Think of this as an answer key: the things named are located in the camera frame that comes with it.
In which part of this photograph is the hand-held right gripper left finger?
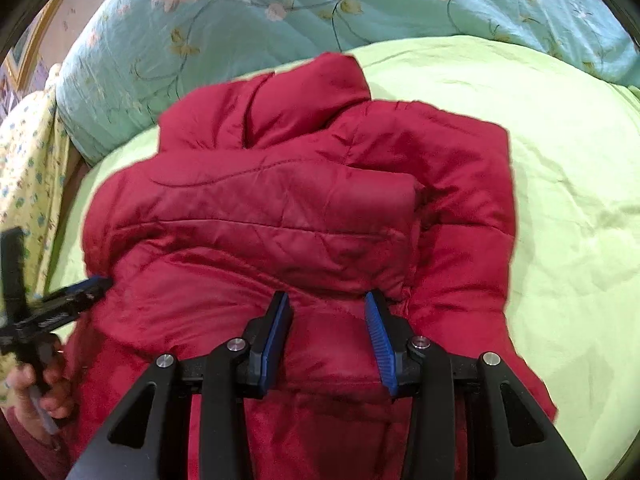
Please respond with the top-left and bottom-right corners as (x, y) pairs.
(65, 291), (294, 480)

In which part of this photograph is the person's left forearm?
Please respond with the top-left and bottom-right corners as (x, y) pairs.
(0, 407), (68, 480)

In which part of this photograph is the light green blanket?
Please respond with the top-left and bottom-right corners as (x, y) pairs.
(46, 35), (640, 480)

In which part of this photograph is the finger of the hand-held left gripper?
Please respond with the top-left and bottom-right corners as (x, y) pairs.
(44, 276), (114, 317)

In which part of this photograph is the gold framed picture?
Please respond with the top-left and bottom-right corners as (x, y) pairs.
(4, 0), (58, 88)

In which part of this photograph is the yellow animal print cloth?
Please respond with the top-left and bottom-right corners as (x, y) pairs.
(0, 62), (72, 403)

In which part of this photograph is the teal floral quilt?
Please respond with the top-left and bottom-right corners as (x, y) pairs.
(54, 0), (637, 167)

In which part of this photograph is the person's left hand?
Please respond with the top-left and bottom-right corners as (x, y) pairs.
(9, 334), (77, 448)

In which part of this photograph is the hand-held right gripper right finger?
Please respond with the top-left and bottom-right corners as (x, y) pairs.
(363, 290), (589, 480)

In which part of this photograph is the red quilted jacket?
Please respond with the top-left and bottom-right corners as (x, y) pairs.
(61, 52), (559, 480)

